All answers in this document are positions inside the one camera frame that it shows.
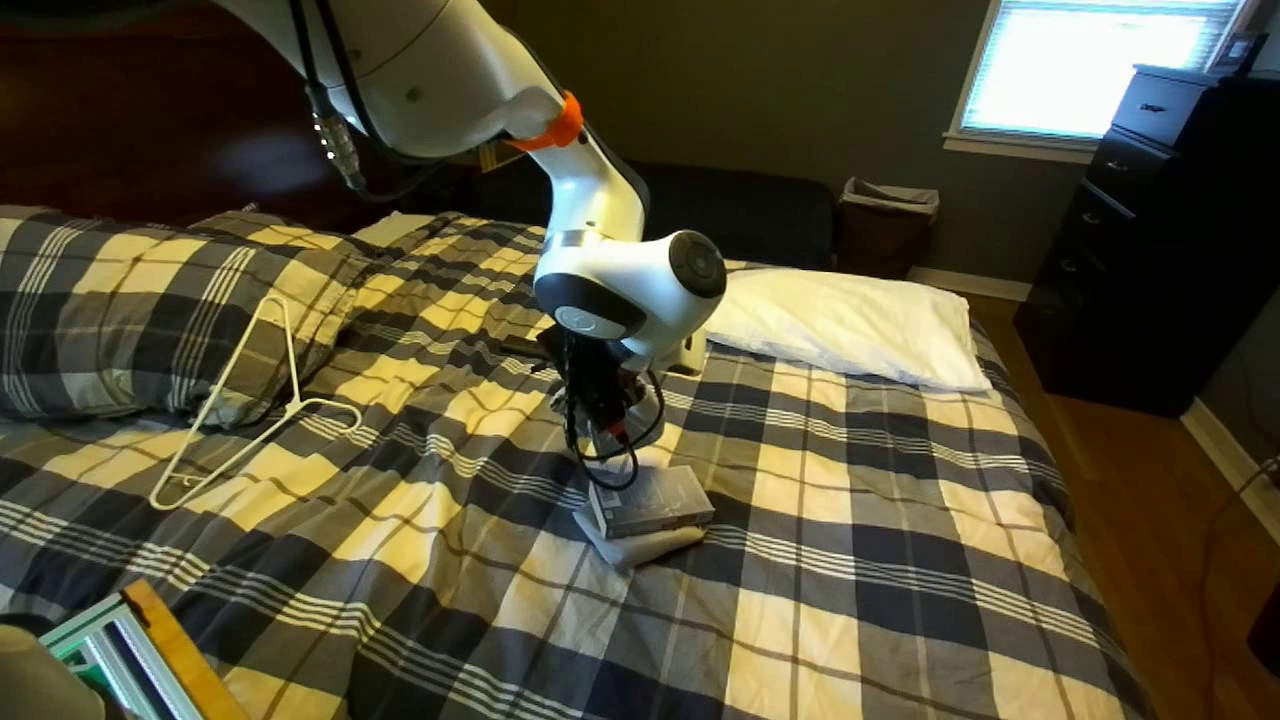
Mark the plaid yellow grey bedspread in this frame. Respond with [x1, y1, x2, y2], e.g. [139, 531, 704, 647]
[0, 199, 1154, 720]

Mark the white pillow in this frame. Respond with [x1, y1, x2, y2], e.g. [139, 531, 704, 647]
[696, 265, 997, 398]

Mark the plaid pillow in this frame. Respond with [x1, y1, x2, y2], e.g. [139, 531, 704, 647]
[0, 206, 372, 432]

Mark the brown laundry hamper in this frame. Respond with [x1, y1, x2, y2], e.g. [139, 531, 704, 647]
[832, 172, 942, 275]

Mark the wooden bar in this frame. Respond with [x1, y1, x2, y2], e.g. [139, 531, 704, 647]
[116, 573, 251, 720]

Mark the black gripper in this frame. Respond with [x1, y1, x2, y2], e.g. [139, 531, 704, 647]
[550, 329, 645, 505]

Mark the black couch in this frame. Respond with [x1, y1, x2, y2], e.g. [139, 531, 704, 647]
[623, 157, 840, 271]

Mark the bright window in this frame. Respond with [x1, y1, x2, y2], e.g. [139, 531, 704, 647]
[939, 0, 1255, 170]

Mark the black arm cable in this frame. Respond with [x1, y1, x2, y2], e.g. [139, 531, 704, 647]
[283, 0, 377, 194]

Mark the small object on dresser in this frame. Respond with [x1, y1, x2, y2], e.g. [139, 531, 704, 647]
[1204, 31, 1270, 85]

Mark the dark wooden headboard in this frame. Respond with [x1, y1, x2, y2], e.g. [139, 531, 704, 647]
[0, 0, 535, 233]

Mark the black dresser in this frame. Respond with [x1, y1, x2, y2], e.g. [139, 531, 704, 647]
[1011, 61, 1280, 422]

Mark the small grey folded cloth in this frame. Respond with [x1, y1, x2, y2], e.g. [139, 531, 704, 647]
[584, 459, 719, 578]

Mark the green metal frame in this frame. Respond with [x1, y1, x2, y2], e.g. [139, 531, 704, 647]
[35, 594, 203, 720]

